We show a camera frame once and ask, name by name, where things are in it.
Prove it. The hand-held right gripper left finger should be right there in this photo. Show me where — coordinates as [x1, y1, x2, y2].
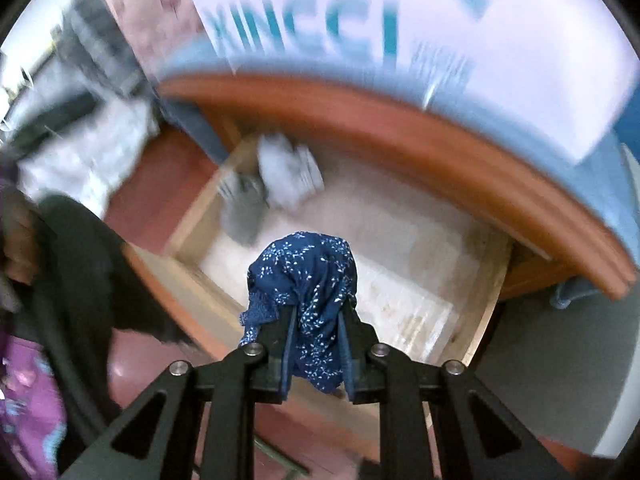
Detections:
[60, 305, 296, 480]

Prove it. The person's left hand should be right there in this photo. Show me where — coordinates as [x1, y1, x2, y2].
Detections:
[0, 195, 41, 283]

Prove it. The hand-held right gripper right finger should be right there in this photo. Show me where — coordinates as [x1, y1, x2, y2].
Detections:
[336, 300, 571, 480]

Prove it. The navy floral underwear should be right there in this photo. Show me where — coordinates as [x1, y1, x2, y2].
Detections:
[239, 231, 360, 395]

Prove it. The person's left forearm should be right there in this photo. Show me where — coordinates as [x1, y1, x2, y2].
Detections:
[37, 194, 191, 411]

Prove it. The purple floral garment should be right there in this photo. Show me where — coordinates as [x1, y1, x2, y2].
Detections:
[0, 337, 68, 478]

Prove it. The pink floral curtain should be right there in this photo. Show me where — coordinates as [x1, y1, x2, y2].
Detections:
[100, 0, 211, 76]

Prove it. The light blue underwear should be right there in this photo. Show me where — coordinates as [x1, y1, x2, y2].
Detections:
[257, 132, 325, 211]

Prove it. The white shoe box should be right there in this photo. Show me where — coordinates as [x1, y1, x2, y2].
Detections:
[175, 0, 640, 166]

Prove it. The blue checked cloth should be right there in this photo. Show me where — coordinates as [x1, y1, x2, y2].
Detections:
[152, 35, 640, 311]

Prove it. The grey plaid cloth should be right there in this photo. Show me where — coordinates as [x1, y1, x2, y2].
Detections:
[65, 0, 151, 98]

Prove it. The grey garment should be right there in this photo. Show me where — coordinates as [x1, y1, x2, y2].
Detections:
[220, 172, 271, 247]

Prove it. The white floral cloth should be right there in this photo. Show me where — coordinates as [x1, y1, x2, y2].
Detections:
[17, 97, 161, 218]

